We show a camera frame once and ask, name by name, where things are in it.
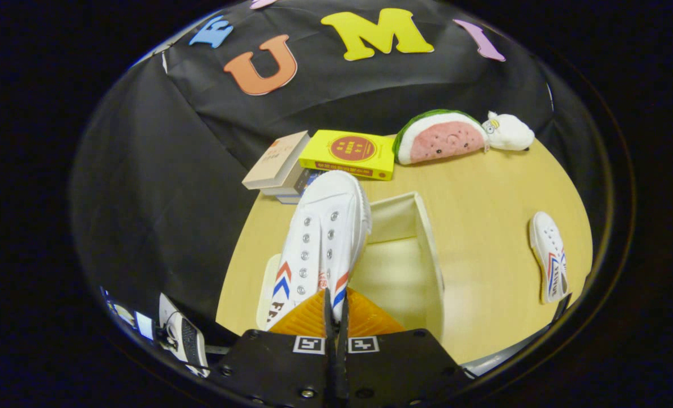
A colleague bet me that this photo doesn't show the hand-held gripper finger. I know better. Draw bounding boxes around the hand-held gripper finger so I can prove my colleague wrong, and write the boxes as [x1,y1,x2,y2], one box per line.
[209,287,337,408]
[336,288,473,408]

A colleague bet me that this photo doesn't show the beige storage box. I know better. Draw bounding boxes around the beige storage box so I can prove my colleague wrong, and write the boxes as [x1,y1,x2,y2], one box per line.
[256,192,445,341]

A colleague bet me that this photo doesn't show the white canvas shoe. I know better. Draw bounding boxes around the white canvas shoe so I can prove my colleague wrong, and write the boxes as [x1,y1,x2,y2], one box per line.
[263,170,372,332]
[529,211,570,304]

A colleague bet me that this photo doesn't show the blue book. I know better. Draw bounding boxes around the blue book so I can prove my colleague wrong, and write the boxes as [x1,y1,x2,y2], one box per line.
[276,169,323,205]

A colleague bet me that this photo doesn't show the beige book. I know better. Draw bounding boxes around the beige book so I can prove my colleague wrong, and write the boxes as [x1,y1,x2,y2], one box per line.
[242,131,310,190]

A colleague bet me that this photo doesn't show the yellow book with red circle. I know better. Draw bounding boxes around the yellow book with red circle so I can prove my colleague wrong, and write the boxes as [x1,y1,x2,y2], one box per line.
[299,130,395,181]

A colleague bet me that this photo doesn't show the watermelon slice plush toy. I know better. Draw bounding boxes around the watermelon slice plush toy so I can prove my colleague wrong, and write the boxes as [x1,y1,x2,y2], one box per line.
[393,109,489,165]

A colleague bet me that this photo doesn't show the white plush toy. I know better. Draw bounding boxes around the white plush toy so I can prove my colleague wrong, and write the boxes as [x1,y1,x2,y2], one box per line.
[482,111,535,152]

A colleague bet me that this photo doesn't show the white device with cable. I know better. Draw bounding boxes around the white device with cable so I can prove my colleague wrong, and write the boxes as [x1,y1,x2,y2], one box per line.
[158,293,210,377]

